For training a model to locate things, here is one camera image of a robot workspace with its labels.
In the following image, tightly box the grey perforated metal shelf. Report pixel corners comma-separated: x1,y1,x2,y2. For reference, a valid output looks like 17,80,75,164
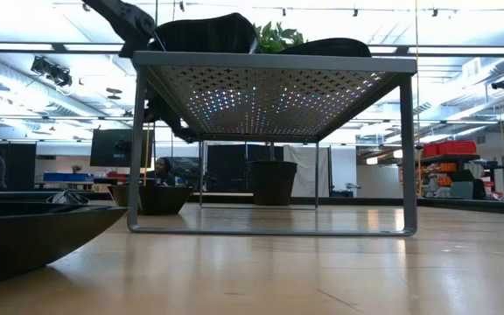
127,50,418,237

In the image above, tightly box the white partition panel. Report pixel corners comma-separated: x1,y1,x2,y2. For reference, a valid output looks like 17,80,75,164
283,144,333,198

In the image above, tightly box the black partition panel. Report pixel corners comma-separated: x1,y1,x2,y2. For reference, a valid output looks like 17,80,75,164
206,143,284,193

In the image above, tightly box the black ceiling spotlight cluster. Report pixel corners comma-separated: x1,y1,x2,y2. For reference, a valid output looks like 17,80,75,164
30,55,74,88

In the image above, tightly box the black leaf-shaped mini plate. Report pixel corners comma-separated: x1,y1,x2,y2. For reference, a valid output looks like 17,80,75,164
280,41,372,58
0,201,130,290

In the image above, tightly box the storage cart with coloured bins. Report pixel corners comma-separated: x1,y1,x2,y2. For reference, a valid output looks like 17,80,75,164
417,139,501,200

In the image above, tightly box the black wavy square mini plate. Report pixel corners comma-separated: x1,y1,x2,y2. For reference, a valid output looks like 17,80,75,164
149,19,257,54
107,184,194,216

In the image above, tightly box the blue crate row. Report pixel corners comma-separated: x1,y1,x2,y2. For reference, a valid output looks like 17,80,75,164
43,171,94,183

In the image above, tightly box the black wall monitor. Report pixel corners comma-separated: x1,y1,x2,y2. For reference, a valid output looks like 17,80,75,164
89,129,155,169

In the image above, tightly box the green plant in black pot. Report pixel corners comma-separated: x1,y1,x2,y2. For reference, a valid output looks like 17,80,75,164
247,21,308,207

